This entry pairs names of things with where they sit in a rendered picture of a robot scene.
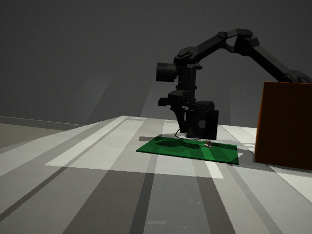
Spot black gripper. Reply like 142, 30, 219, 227
158, 82, 215, 130

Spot black cooling fan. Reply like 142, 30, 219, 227
186, 110, 219, 140

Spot black connector plug with cable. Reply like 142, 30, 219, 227
175, 120, 189, 138

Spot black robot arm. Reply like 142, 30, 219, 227
156, 29, 312, 105

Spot green circuit board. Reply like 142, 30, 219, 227
136, 136, 239, 165

